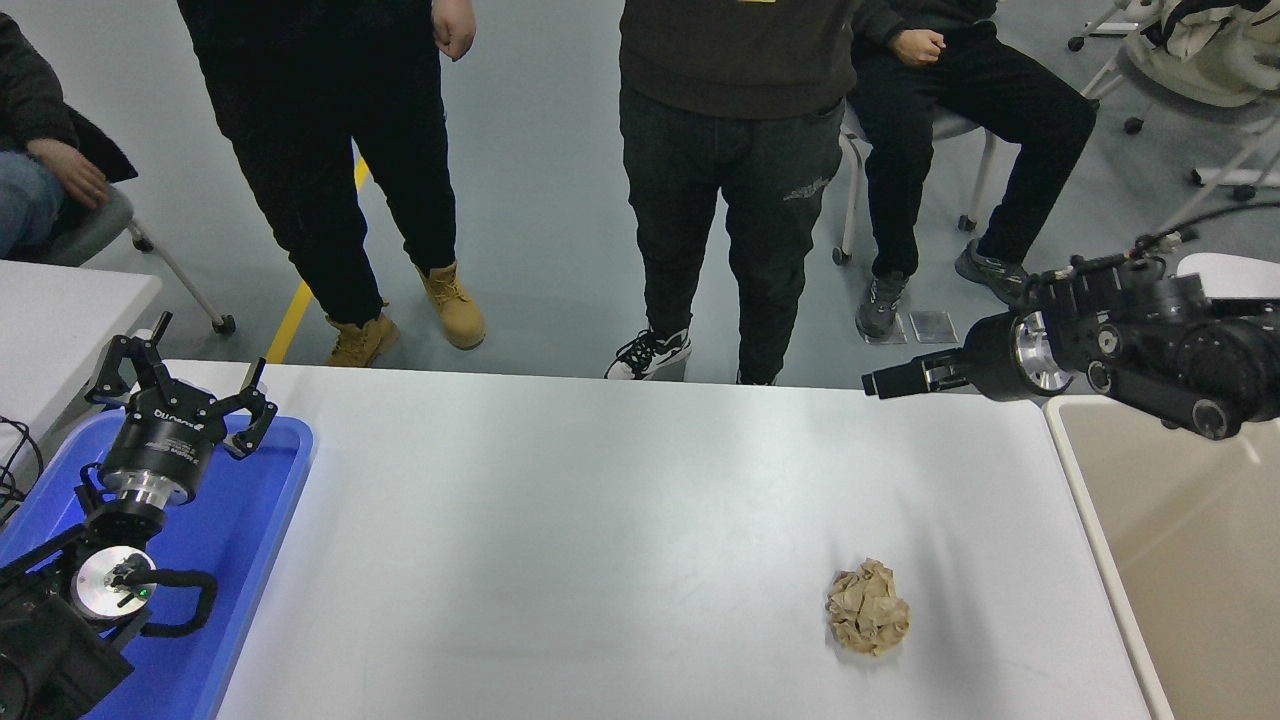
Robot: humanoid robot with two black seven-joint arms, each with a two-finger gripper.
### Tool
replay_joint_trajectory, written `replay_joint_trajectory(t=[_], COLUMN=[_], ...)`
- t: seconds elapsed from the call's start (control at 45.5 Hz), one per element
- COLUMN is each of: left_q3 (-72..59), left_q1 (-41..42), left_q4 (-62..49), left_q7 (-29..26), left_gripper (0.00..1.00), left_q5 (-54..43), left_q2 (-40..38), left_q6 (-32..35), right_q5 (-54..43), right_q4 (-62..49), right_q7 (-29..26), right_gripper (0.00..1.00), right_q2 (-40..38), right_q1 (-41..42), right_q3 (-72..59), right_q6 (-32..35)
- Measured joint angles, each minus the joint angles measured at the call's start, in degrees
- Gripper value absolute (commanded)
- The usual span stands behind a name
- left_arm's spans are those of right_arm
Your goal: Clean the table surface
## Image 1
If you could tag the person's hand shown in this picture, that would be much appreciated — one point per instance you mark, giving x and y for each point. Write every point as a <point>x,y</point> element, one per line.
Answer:
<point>72,172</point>

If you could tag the white side table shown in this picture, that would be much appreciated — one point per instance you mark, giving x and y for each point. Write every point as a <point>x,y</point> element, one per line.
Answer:
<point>60,320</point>

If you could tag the person's left hand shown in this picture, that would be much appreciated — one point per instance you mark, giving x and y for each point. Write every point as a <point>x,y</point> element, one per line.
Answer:
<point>455,28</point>

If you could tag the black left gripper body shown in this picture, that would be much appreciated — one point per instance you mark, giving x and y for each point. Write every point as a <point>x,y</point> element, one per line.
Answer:
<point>160,440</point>

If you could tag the white round table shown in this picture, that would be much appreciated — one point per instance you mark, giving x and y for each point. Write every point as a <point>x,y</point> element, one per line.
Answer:
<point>1230,270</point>

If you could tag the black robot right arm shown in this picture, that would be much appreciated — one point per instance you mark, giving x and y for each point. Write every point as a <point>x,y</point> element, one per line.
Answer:
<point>1220,370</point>

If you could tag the blue plastic tray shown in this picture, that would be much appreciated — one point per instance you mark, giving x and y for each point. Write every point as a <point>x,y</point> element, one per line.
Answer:
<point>250,540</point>

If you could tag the grey wheeled chair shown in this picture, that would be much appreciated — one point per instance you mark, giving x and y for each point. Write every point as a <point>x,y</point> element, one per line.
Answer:
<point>95,220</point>

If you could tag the seated person in black jacket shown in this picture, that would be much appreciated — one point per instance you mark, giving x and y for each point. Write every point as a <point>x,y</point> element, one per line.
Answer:
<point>40,90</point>

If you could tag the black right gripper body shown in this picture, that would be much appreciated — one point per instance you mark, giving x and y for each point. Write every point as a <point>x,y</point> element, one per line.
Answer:
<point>992,358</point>

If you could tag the person in black-white sneakers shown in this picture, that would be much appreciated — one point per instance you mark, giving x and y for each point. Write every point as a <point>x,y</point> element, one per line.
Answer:
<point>730,150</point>

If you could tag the large pale bin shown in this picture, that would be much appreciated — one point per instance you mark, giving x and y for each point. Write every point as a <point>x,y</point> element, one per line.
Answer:
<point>1180,550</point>

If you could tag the metal floor plate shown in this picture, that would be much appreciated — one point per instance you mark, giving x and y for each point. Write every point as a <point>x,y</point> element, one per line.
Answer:
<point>897,332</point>
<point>934,328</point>

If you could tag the white wheeled chair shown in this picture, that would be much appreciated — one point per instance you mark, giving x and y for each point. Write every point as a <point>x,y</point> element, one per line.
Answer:
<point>1215,118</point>

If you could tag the cream coat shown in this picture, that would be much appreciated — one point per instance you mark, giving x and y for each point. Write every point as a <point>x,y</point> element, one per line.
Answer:
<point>1210,60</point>

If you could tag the crumpled tan paper ball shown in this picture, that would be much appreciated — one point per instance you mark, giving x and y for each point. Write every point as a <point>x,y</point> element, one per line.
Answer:
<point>868,608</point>

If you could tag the person's right hand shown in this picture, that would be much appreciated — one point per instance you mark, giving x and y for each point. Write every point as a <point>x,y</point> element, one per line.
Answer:
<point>918,48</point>

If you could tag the person in tan boots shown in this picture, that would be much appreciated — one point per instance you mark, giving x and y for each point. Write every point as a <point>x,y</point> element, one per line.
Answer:
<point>300,120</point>

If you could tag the person in grey sneakers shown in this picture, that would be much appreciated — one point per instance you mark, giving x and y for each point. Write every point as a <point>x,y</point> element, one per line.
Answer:
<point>1000,110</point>

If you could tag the grey-seat wheeled chair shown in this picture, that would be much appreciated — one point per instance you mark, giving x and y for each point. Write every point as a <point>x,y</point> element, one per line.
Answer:
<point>955,125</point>

